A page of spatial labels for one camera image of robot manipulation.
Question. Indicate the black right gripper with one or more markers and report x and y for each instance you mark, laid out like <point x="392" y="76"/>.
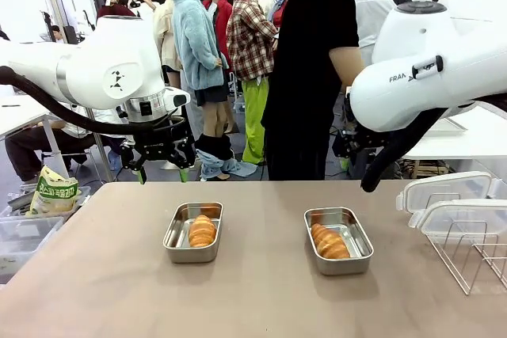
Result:
<point x="362" y="140"/>

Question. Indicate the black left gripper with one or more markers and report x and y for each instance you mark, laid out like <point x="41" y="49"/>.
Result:
<point x="160" y="142"/>

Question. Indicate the rectangular steel container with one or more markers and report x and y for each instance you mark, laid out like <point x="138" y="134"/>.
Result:
<point x="360" y="247"/>
<point x="176" y="235"/>

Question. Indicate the golden croissant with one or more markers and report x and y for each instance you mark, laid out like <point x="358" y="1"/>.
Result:
<point x="202" y="231"/>
<point x="328" y="241"/>

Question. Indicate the clear plastic container lid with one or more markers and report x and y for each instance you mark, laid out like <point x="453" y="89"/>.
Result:
<point x="467" y="215"/>
<point x="447" y="187"/>

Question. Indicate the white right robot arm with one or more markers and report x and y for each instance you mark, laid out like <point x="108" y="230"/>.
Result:
<point x="428" y="73"/>

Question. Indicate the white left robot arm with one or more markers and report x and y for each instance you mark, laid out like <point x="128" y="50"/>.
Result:
<point x="99" y="69"/>

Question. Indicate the person in black shirt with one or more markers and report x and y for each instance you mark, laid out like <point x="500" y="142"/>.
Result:
<point x="301" y="77"/>

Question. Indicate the green white snack bag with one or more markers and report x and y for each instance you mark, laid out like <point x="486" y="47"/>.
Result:
<point x="53" y="195"/>

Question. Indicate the white side table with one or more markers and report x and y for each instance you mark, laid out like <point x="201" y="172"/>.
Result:
<point x="467" y="144"/>

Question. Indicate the seated person in dark trousers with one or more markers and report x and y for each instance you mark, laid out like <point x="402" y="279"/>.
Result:
<point x="35" y="144"/>

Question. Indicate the mannequin in blue fleece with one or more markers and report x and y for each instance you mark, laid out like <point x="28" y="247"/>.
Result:
<point x="198" y="45"/>

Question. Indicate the mannequin in beige shirt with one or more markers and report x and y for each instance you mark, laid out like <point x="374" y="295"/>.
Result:
<point x="166" y="37"/>

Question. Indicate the mannequin in plaid shirt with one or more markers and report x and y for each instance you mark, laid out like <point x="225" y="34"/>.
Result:
<point x="249" y="45"/>

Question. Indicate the white desk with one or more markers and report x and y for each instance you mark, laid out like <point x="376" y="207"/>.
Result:
<point x="20" y="116"/>

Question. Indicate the clear plastic storage bin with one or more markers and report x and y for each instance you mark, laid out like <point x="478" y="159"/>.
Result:
<point x="24" y="243"/>

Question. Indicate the mannequin in red jacket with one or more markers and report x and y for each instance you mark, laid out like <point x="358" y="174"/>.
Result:
<point x="222" y="21"/>

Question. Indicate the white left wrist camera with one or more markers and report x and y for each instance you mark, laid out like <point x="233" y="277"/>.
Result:
<point x="178" y="98"/>

